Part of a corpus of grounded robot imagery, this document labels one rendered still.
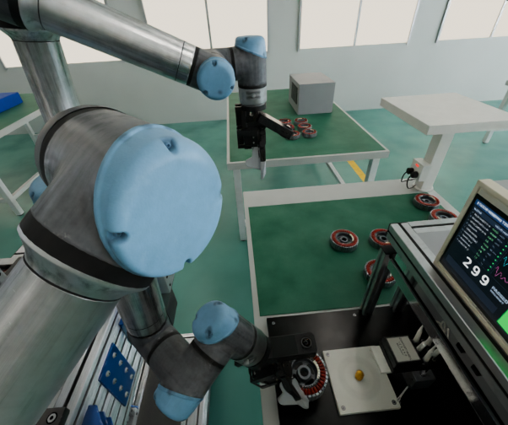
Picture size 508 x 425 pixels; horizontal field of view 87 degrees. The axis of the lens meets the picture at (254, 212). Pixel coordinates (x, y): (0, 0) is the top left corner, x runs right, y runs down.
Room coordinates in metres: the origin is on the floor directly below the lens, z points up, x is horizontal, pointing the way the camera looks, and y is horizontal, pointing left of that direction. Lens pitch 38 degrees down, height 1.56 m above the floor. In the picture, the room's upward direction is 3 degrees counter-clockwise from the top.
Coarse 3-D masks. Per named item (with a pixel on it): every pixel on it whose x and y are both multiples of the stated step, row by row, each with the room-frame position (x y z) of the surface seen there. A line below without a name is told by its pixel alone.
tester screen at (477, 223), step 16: (480, 208) 0.34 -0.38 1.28; (464, 224) 0.35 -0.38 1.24; (480, 224) 0.33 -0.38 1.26; (496, 224) 0.31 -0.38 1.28; (464, 240) 0.34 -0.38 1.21; (480, 240) 0.31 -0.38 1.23; (496, 240) 0.29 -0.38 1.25; (464, 256) 0.32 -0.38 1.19; (480, 256) 0.30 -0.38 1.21; (496, 256) 0.28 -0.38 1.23; (496, 272) 0.26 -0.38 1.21; (480, 288) 0.27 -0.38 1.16; (496, 288) 0.25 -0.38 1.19; (480, 304) 0.25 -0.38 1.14; (496, 304) 0.24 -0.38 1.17; (496, 320) 0.22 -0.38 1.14
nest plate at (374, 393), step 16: (336, 352) 0.34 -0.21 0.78; (352, 352) 0.34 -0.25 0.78; (368, 352) 0.34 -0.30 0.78; (336, 368) 0.30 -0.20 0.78; (352, 368) 0.30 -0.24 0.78; (368, 368) 0.30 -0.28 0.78; (336, 384) 0.27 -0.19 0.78; (352, 384) 0.26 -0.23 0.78; (368, 384) 0.26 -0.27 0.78; (384, 384) 0.26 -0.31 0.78; (336, 400) 0.23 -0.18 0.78; (352, 400) 0.23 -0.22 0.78; (368, 400) 0.23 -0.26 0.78; (384, 400) 0.23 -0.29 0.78
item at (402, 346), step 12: (384, 336) 0.31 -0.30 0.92; (396, 336) 0.31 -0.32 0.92; (408, 336) 0.31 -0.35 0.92; (420, 336) 0.32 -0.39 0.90; (372, 348) 0.31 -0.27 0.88; (384, 348) 0.30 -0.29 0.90; (396, 348) 0.28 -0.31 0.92; (408, 348) 0.28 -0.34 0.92; (384, 360) 0.28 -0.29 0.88; (396, 360) 0.26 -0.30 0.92; (408, 360) 0.26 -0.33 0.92; (420, 360) 0.26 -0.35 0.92; (432, 360) 0.26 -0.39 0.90; (444, 360) 0.26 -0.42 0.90; (384, 372) 0.25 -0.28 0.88; (396, 372) 0.25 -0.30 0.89
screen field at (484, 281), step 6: (468, 258) 0.31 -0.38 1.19; (462, 264) 0.32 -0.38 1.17; (468, 264) 0.31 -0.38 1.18; (474, 264) 0.30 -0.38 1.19; (468, 270) 0.30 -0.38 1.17; (474, 270) 0.29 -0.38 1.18; (480, 270) 0.29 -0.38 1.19; (474, 276) 0.29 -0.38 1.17; (480, 276) 0.28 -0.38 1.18; (486, 276) 0.27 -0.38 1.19; (480, 282) 0.27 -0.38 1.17; (486, 282) 0.27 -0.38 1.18; (486, 288) 0.26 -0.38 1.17
